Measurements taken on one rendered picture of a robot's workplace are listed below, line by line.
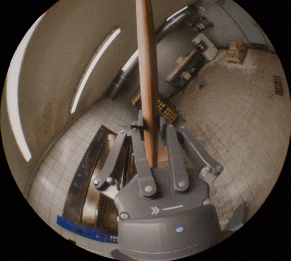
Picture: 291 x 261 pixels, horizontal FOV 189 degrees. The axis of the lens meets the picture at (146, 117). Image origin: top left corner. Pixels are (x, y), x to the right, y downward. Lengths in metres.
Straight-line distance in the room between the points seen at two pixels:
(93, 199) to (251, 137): 2.64
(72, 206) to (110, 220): 0.47
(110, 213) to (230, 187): 1.87
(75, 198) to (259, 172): 2.60
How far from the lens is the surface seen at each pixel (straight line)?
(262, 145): 2.15
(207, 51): 5.14
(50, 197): 1.32
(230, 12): 4.24
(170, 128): 0.15
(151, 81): 0.16
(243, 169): 2.05
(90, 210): 1.32
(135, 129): 0.15
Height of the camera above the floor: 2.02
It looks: 17 degrees down
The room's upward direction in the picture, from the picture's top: 56 degrees counter-clockwise
